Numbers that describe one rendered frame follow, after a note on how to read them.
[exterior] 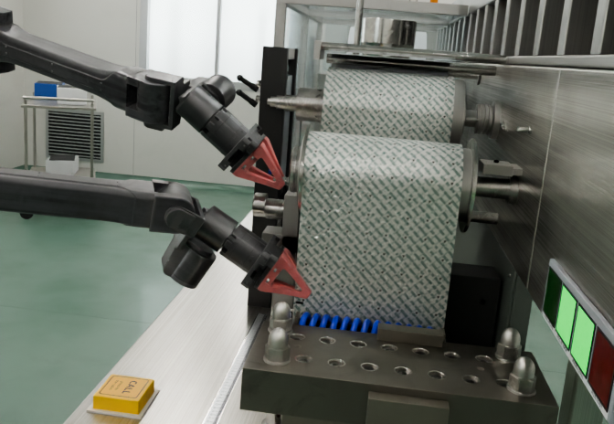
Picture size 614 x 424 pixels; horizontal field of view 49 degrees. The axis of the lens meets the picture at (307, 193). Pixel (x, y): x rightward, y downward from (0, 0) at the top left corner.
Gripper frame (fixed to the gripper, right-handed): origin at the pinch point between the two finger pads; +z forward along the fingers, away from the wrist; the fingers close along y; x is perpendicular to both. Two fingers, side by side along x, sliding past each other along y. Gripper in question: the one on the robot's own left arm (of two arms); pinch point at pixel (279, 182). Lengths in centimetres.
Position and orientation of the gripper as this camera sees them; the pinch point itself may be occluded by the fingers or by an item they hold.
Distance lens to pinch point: 107.4
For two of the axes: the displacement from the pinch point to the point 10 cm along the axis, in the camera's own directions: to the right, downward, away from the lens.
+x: 6.8, -6.7, -3.1
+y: -1.1, 3.2, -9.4
